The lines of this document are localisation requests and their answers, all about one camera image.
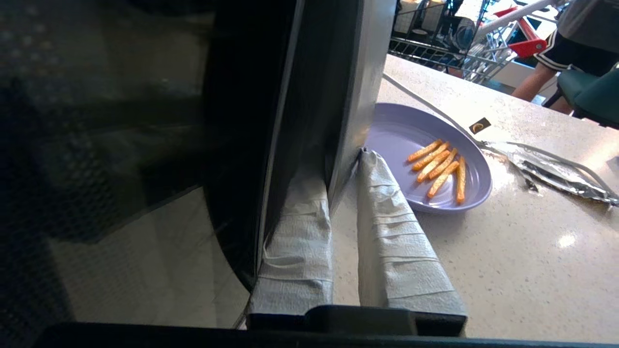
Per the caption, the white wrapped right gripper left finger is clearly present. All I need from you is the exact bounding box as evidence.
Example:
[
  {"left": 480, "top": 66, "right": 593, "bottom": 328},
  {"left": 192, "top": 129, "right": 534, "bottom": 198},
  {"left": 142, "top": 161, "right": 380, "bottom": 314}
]
[{"left": 248, "top": 164, "right": 335, "bottom": 317}]

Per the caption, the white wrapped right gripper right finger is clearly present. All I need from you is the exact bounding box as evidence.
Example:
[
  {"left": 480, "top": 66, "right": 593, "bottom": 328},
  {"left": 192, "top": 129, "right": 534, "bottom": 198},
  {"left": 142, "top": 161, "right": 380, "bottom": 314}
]
[{"left": 357, "top": 147, "right": 469, "bottom": 320}]

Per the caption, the black glass microwave door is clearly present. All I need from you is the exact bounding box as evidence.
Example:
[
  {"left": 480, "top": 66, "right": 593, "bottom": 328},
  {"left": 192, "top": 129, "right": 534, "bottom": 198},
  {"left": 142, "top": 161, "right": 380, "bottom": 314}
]
[{"left": 0, "top": 0, "right": 397, "bottom": 329}]

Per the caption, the purple plate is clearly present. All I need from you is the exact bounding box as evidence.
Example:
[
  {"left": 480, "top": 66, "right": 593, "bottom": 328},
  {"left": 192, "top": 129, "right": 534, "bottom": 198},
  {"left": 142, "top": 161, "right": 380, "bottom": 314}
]
[{"left": 364, "top": 102, "right": 493, "bottom": 215}]

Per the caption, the silver foil wrapper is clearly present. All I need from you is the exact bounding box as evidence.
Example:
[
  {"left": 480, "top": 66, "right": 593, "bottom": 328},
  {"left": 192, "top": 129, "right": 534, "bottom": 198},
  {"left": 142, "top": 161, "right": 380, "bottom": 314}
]
[{"left": 484, "top": 141, "right": 619, "bottom": 207}]

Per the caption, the green chair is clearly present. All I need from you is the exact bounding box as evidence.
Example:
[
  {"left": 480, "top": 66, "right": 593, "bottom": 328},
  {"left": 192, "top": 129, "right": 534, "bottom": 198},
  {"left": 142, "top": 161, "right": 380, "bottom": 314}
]
[{"left": 556, "top": 65, "right": 619, "bottom": 130}]

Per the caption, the white pole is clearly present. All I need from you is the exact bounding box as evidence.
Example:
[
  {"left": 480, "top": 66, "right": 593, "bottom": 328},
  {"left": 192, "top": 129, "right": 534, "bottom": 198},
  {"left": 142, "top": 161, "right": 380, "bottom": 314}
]
[{"left": 472, "top": 0, "right": 557, "bottom": 42}]

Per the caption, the person in black shorts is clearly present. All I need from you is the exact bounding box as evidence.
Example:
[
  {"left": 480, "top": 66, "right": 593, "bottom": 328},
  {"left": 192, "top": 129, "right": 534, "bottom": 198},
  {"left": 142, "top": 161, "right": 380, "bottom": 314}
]
[{"left": 512, "top": 0, "right": 619, "bottom": 114}]

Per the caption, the white power cable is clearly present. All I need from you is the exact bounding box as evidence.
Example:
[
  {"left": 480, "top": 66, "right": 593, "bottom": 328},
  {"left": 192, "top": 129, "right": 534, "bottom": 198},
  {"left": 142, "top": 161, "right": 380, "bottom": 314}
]
[{"left": 382, "top": 72, "right": 619, "bottom": 199}]

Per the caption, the red plastic frame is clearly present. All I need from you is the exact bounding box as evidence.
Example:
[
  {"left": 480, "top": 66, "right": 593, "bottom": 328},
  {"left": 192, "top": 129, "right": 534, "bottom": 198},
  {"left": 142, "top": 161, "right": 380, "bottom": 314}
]
[{"left": 493, "top": 6, "right": 549, "bottom": 59}]

